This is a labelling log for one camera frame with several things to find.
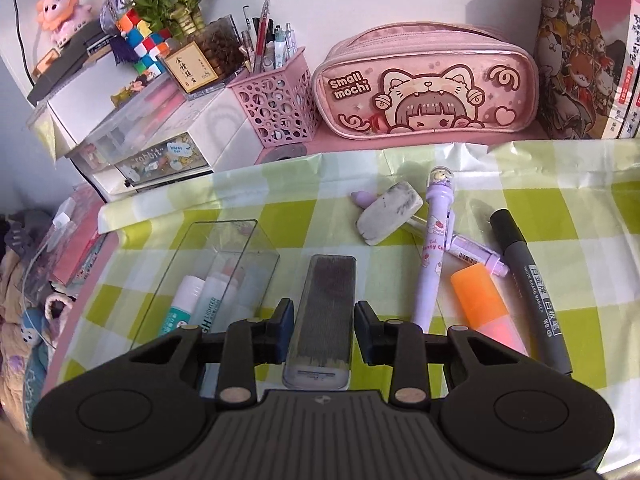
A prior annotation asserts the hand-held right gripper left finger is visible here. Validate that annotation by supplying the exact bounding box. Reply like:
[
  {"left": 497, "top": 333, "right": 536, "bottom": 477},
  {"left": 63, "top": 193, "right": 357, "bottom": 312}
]
[{"left": 127, "top": 298, "right": 294, "bottom": 407}]

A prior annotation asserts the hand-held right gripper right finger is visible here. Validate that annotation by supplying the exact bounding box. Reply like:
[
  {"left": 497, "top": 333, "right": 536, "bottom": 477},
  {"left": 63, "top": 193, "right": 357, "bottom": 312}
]
[{"left": 354, "top": 301, "right": 526, "bottom": 407}]

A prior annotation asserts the grey rectangular case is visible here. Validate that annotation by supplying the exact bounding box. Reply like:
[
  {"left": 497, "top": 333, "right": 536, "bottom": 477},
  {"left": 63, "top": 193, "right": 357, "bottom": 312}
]
[{"left": 282, "top": 255, "right": 359, "bottom": 391}]

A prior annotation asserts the pink highlighter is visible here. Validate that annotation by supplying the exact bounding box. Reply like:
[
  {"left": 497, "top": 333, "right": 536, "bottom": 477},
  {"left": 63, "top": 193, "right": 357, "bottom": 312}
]
[{"left": 210, "top": 255, "right": 259, "bottom": 322}]

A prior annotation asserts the green highlighter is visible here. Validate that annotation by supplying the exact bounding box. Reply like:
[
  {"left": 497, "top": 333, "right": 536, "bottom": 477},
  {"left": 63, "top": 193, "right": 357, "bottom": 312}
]
[{"left": 192, "top": 260, "right": 237, "bottom": 337}]

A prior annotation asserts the clear plastic organizer box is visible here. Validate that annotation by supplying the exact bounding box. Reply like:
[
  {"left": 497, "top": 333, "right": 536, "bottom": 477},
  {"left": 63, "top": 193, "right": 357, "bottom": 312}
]
[{"left": 131, "top": 219, "right": 281, "bottom": 391}]

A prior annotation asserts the purple pen with dome figure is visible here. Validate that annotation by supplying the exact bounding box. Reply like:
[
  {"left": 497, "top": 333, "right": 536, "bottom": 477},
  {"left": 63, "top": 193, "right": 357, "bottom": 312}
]
[{"left": 411, "top": 165, "right": 456, "bottom": 332}]

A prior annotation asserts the white glue stick green label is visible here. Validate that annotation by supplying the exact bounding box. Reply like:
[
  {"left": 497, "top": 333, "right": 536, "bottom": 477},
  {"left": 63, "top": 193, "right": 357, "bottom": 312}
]
[{"left": 159, "top": 275, "right": 206, "bottom": 342}]

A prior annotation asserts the orange highlighter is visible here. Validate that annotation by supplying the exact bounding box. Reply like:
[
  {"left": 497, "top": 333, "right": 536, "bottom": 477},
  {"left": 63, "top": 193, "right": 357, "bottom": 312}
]
[{"left": 450, "top": 266, "right": 530, "bottom": 359}]

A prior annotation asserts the purple mechanical pencil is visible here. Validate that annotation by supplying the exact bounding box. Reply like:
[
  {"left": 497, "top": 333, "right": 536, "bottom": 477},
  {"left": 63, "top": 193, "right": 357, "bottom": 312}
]
[{"left": 349, "top": 190, "right": 510, "bottom": 277}]

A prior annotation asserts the black whiteboard marker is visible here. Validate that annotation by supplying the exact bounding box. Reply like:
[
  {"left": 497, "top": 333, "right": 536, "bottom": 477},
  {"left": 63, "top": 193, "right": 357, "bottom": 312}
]
[{"left": 488, "top": 208, "right": 575, "bottom": 376}]

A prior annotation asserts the dirty white eraser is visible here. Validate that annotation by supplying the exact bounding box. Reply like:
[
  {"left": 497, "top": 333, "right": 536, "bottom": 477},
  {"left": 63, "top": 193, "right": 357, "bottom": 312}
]
[{"left": 355, "top": 183, "right": 425, "bottom": 247}]

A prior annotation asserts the white drawer unit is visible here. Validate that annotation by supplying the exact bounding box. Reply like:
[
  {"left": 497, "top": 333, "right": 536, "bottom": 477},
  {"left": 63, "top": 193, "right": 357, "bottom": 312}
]
[{"left": 67, "top": 87, "right": 271, "bottom": 196}]

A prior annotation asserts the pink perforated pen holder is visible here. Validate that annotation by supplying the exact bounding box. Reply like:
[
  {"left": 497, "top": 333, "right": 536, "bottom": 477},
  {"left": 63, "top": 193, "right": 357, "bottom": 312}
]
[{"left": 227, "top": 47, "right": 321, "bottom": 149}]

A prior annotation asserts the green checkered tablecloth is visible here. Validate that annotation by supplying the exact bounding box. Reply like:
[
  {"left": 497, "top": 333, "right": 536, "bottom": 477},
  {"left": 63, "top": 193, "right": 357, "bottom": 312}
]
[{"left": 50, "top": 137, "right": 640, "bottom": 411}]

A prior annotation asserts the white charger plug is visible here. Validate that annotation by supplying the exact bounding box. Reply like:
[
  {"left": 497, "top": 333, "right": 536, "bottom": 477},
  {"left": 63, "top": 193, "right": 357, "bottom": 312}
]
[{"left": 49, "top": 198, "right": 76, "bottom": 226}]

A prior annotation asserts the clear flat plastic case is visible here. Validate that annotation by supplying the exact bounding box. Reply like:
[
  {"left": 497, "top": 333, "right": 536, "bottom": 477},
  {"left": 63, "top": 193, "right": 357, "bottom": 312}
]
[{"left": 20, "top": 195, "right": 102, "bottom": 273}]

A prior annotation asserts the pink cartoon pencil case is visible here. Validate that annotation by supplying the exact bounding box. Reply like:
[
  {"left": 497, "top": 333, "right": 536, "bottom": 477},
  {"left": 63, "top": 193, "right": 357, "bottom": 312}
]
[{"left": 312, "top": 23, "right": 541, "bottom": 140}]

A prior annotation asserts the pale fabric bag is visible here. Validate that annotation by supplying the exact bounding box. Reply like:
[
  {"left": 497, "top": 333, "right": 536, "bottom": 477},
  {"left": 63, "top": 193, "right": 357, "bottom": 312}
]
[{"left": 0, "top": 210, "right": 77, "bottom": 413}]

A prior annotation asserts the clear lidded storage box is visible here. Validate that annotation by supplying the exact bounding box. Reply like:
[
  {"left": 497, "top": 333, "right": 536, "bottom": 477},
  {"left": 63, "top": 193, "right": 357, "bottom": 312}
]
[{"left": 70, "top": 82, "right": 194, "bottom": 161}]

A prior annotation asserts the bunch of pens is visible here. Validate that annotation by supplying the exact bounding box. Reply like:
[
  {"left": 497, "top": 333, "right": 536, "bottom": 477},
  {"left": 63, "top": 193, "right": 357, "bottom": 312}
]
[{"left": 241, "top": 0, "right": 296, "bottom": 74}]

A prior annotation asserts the lucky bamboo in glass vase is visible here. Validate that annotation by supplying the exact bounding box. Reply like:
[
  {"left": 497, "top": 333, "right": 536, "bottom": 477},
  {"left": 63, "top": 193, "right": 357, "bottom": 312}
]
[{"left": 131, "top": 0, "right": 247, "bottom": 101}]

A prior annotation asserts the white storage box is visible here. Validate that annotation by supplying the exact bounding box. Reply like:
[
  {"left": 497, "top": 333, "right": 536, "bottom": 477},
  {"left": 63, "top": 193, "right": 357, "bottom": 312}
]
[{"left": 27, "top": 65, "right": 169, "bottom": 161}]

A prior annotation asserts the colourful twisted puzzle cube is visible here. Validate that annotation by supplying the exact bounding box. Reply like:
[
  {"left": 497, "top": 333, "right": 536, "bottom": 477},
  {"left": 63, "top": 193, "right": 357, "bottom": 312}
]
[{"left": 115, "top": 7, "right": 174, "bottom": 79}]

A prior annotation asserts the dark grey case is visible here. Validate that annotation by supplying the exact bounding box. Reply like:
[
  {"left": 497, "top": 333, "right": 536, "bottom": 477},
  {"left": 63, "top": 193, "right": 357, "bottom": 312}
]
[{"left": 27, "top": 22, "right": 121, "bottom": 106}]

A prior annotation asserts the illustrated pink book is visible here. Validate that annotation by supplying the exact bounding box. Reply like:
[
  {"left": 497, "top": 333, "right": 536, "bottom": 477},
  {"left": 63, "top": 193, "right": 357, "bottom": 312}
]
[{"left": 532, "top": 0, "right": 634, "bottom": 142}]

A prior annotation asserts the purple hanging sachet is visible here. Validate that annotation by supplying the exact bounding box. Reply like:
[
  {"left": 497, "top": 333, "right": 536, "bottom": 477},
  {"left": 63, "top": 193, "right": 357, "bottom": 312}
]
[{"left": 97, "top": 0, "right": 133, "bottom": 69}]

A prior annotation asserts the white and pink spine book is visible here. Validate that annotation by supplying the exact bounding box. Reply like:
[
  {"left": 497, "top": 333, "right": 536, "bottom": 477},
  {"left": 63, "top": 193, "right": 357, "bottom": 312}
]
[{"left": 617, "top": 0, "right": 640, "bottom": 139}]

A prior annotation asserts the pink and orange lion toy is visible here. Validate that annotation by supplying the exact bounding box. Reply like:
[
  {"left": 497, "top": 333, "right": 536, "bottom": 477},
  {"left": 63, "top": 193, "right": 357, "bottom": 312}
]
[{"left": 35, "top": 0, "right": 94, "bottom": 46}]

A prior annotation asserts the black cable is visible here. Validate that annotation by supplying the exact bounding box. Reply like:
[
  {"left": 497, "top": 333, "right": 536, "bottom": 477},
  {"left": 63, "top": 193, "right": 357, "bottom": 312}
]
[{"left": 10, "top": 0, "right": 32, "bottom": 61}]

